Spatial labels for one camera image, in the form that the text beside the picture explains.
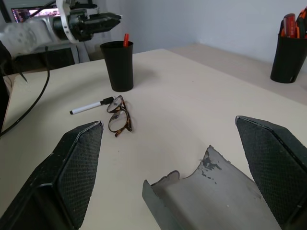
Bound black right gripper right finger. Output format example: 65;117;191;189
235;115;307;230

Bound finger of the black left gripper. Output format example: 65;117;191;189
96;12;123;22
92;19;121;35

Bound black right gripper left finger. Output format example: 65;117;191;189
0;121;104;230

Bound tortoiseshell glasses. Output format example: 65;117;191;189
106;95;133;138

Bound black plastic cup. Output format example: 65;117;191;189
99;40;135;92

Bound black tool holder cup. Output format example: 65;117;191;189
270;33;307;84

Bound computer monitor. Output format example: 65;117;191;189
11;6;60;24

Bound white marker with black cap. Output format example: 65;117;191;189
69;95;116;115

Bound orange and black pliers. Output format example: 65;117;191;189
295;6;307;39

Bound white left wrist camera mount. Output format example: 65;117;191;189
55;0;83;44

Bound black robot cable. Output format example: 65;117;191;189
0;45;51;138

